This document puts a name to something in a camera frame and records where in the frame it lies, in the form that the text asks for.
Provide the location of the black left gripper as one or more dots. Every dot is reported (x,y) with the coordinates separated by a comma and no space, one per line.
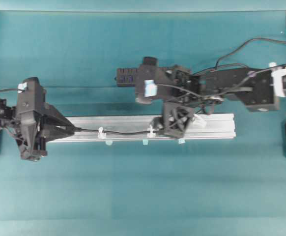
(31,143)

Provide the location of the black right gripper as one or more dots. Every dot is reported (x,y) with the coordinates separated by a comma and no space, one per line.
(180,92)

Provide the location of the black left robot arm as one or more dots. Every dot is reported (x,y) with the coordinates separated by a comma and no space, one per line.
(33,129)

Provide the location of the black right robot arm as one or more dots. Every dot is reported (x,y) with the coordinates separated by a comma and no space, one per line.
(257,89)

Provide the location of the black USB hub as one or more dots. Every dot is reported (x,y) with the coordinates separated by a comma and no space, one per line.
(126,77)

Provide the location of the right blue tape piece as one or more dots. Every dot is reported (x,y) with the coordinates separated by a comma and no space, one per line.
(181,141)

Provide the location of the left blue tape piece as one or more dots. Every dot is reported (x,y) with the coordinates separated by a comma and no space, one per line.
(109,143)

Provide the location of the aluminium extrusion rail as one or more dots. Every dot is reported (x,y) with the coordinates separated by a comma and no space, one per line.
(137,128)

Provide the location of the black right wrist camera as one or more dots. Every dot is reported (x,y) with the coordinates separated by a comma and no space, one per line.
(148,81)

